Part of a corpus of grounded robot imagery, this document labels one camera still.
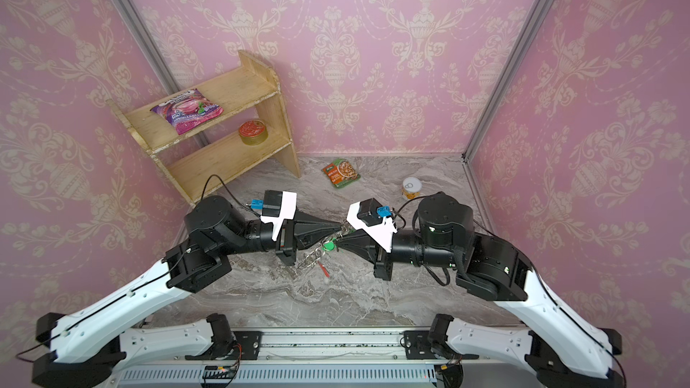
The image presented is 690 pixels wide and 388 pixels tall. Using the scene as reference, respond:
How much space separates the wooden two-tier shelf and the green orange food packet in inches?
7.7

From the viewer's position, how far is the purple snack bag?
69 centimetres

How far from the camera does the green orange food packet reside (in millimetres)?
1141

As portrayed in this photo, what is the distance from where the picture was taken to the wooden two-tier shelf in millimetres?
738

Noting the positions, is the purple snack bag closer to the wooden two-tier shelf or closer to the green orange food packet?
the wooden two-tier shelf

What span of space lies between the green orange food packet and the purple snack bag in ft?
1.72

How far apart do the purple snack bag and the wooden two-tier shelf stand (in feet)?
0.06

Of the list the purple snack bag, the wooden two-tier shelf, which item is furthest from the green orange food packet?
the purple snack bag
